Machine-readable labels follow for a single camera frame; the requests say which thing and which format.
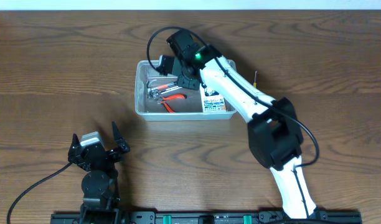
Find silver ratchet wrench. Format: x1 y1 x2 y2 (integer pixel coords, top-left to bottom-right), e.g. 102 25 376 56
148 86 181 99

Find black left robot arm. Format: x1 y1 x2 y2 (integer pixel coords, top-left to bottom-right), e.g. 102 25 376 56
68 123 130 224

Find small hammer orange black handle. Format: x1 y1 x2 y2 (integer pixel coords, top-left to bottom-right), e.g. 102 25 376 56
146 79 177 92

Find red handled cutting pliers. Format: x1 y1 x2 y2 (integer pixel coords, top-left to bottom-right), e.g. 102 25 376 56
157 93 187 113

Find black yellow screwdriver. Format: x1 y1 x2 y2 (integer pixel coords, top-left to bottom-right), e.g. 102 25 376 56
253 71 258 88

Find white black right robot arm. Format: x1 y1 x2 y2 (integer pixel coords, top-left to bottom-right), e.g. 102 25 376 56
167 29 316 219

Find blue white screwdriver box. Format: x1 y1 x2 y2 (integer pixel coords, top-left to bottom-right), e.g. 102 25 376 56
200 87 227 113

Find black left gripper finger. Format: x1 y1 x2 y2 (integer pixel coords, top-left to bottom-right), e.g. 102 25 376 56
112 121 130 153
70 133 81 156

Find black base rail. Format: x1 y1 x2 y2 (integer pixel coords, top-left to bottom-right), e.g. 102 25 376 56
50 210 362 224

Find clear plastic container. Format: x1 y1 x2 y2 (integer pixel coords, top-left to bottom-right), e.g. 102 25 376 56
134 60 237 121

